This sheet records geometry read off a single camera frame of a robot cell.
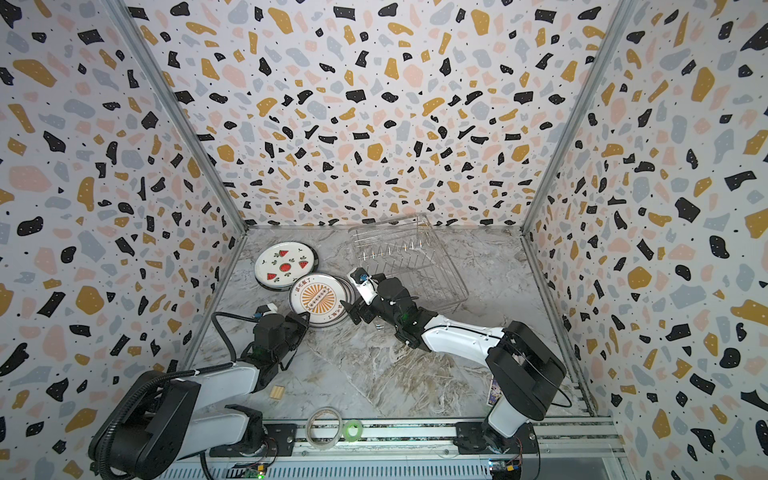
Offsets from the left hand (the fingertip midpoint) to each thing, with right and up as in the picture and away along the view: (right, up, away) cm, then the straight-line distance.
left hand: (312, 308), depth 88 cm
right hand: (+13, +8, -8) cm, 17 cm away
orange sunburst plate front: (0, +2, +7) cm, 7 cm away
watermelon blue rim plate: (-17, +12, +18) cm, 28 cm away
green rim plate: (+8, -6, +4) cm, 11 cm away
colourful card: (+51, -22, -8) cm, 56 cm away
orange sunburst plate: (+9, +2, +9) cm, 13 cm away
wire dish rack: (+29, +18, +19) cm, 39 cm away
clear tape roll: (+3, -29, -12) cm, 32 cm away
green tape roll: (+16, -29, -12) cm, 35 cm away
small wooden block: (-7, -21, -8) cm, 24 cm away
